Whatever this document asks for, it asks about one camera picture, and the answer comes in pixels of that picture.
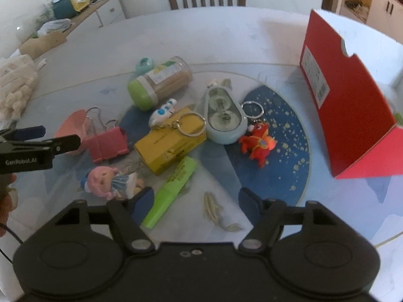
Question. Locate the yellow cardboard box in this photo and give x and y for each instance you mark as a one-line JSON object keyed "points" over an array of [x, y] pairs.
{"points": [[170, 149]]}

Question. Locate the white sideboard with wooden top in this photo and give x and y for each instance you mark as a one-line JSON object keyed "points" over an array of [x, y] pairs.
{"points": [[110, 12]]}

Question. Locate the pink haired doll figurine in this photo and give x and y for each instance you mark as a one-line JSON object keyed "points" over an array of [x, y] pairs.
{"points": [[104, 181]]}

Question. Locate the pink binder clip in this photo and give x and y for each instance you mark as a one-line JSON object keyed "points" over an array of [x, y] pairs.
{"points": [[108, 144]]}

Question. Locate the white knitted cloth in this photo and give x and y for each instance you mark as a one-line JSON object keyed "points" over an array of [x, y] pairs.
{"points": [[14, 88]]}

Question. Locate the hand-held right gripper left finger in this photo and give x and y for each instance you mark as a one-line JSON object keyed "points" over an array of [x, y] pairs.
{"points": [[143, 202]]}

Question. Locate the person's left hand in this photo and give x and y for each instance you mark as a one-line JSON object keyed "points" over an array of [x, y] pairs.
{"points": [[4, 210]]}

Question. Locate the teal and yellow tissue box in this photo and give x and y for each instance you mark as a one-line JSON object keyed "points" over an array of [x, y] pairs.
{"points": [[69, 4]]}

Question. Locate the white plastic bag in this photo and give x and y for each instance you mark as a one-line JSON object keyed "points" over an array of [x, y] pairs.
{"points": [[53, 26]]}

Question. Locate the pink plastic dish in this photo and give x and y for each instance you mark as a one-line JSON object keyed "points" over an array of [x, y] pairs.
{"points": [[71, 124]]}

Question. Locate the small teal round case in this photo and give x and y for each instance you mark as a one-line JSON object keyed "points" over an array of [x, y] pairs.
{"points": [[144, 65]]}

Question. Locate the red cardboard box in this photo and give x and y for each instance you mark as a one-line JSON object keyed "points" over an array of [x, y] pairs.
{"points": [[349, 100]]}

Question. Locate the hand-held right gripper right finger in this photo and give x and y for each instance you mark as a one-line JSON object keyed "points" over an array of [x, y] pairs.
{"points": [[248, 203]]}

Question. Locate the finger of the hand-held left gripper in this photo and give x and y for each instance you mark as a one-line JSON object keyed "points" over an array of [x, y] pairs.
{"points": [[31, 132], [63, 144]]}

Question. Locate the green highlighter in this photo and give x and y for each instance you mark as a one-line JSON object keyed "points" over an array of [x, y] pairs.
{"points": [[171, 188]]}

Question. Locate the toothpick jar with green lid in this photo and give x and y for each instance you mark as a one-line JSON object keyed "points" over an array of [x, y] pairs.
{"points": [[160, 81]]}

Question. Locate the light blue correction tape dispenser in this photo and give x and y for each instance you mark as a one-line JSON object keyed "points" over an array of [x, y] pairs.
{"points": [[223, 113]]}

